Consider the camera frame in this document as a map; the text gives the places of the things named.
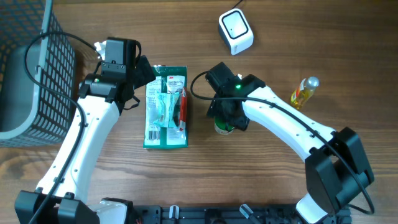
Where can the dark grey mesh basket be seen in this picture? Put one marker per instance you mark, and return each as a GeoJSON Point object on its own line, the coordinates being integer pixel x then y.
{"type": "Point", "coordinates": [37, 75]}

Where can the green 3M gloves packet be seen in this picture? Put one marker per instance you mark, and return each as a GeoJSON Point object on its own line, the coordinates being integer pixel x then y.
{"type": "Point", "coordinates": [169, 79]}

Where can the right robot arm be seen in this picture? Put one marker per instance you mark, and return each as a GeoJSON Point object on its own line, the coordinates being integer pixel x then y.
{"type": "Point", "coordinates": [336, 166]}

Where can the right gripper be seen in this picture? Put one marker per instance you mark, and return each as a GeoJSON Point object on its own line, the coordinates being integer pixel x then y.
{"type": "Point", "coordinates": [214, 109]}

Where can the white barcode scanner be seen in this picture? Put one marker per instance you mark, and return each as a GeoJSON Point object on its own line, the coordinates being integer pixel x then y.
{"type": "Point", "coordinates": [235, 31]}

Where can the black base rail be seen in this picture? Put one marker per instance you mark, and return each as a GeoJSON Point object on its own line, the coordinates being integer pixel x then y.
{"type": "Point", "coordinates": [278, 214]}

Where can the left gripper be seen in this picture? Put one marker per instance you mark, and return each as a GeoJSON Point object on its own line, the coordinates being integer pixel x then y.
{"type": "Point", "coordinates": [143, 71]}

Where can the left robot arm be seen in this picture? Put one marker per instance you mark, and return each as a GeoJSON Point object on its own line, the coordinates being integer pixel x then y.
{"type": "Point", "coordinates": [60, 196]}

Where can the green lid white jar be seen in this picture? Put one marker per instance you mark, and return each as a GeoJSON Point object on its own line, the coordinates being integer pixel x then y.
{"type": "Point", "coordinates": [223, 127]}

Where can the red white tube packet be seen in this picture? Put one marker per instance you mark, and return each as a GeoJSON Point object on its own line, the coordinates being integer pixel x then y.
{"type": "Point", "coordinates": [183, 110]}

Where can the yellow oil bottle silver cap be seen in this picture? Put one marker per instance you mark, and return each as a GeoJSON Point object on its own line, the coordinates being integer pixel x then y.
{"type": "Point", "coordinates": [304, 91]}

